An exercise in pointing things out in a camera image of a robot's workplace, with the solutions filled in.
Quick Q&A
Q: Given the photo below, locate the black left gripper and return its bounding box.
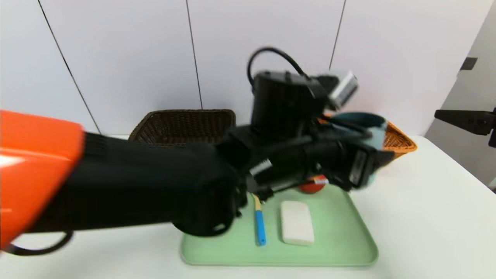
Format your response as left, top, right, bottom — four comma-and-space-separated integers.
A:
322, 140, 396, 191

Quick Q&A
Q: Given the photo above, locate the blue-grey plastic cup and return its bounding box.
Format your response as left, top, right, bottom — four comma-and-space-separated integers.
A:
329, 112, 388, 187

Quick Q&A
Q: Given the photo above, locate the white soap bar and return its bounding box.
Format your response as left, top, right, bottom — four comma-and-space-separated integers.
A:
280, 200, 315, 246

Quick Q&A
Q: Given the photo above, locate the yellow spoon with blue handle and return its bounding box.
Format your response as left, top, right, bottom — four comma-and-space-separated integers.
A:
252, 194, 268, 246

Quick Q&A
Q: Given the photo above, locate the orange wicker basket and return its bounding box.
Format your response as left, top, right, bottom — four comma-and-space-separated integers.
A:
318, 114, 418, 166

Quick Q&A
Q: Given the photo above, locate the dark brown wicker basket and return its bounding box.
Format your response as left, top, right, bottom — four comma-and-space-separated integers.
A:
129, 109, 237, 148

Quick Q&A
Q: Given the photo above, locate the red apple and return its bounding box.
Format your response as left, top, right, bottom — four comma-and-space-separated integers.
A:
298, 176, 330, 194

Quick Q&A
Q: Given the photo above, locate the green plastic tray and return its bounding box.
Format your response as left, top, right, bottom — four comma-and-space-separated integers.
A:
180, 185, 379, 267

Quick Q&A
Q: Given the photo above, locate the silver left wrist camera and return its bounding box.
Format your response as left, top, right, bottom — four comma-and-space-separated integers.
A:
329, 71, 359, 110

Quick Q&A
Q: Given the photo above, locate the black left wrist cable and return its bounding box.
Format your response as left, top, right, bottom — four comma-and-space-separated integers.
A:
247, 47, 310, 80

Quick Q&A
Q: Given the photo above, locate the black left elbow cable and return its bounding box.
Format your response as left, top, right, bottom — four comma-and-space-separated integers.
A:
7, 231, 74, 257

